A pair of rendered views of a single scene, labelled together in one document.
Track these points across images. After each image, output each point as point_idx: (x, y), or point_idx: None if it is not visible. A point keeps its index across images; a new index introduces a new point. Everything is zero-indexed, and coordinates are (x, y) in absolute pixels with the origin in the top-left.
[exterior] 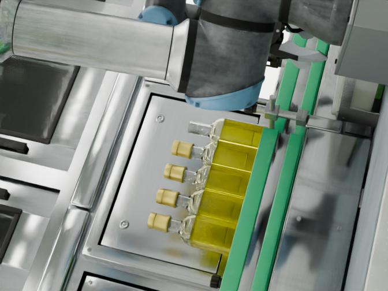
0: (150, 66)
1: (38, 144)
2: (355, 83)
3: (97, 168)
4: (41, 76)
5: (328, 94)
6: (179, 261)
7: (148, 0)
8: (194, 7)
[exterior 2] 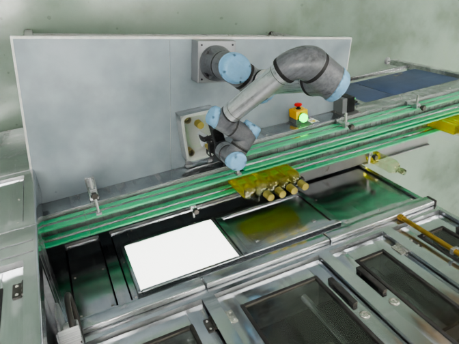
0: None
1: (322, 278)
2: None
3: (304, 242)
4: (286, 308)
5: (207, 169)
6: (305, 203)
7: (244, 127)
8: (225, 147)
